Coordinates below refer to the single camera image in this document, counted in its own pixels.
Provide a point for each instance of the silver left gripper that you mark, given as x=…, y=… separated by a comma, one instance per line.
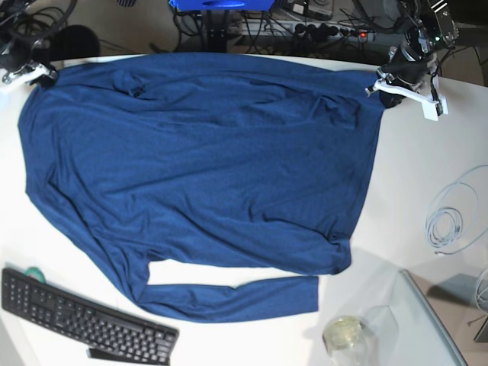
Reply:
x=429, y=28

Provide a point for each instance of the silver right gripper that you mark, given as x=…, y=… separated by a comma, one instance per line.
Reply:
x=17, y=53

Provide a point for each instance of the dark blue t-shirt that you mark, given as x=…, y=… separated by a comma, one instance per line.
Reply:
x=211, y=188

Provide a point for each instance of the black round stool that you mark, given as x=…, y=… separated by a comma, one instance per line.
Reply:
x=74, y=42

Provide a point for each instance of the blue box with hole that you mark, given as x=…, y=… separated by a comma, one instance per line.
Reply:
x=205, y=5

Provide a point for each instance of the green tape roll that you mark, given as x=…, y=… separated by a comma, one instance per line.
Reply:
x=36, y=274

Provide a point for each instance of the clear glass jar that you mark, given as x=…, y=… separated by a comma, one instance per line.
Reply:
x=367, y=339

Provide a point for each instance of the black computer keyboard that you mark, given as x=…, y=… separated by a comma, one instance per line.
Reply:
x=110, y=334

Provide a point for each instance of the white camera bracket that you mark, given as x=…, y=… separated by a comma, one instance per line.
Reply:
x=426, y=92
x=28, y=73

